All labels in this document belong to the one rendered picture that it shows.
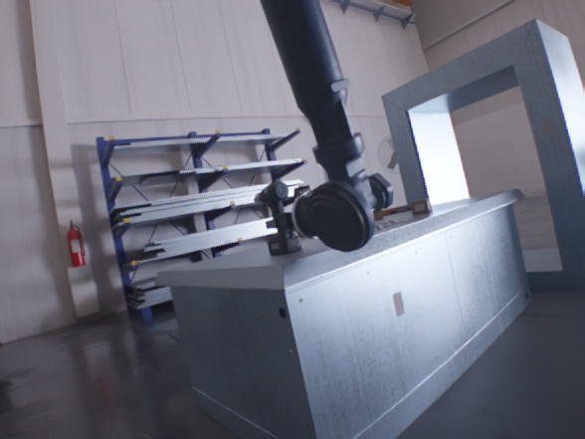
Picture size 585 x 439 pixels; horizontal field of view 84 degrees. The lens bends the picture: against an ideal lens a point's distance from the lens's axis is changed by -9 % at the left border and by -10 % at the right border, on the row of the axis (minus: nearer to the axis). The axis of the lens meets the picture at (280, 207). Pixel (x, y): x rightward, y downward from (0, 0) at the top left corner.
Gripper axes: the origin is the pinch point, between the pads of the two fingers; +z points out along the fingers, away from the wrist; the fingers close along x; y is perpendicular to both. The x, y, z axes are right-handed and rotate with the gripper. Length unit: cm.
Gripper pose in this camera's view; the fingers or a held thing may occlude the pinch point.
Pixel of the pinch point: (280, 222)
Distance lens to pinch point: 120.3
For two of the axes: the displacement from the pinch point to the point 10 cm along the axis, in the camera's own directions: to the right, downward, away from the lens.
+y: 2.1, 9.8, -0.4
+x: 8.2, -1.6, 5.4
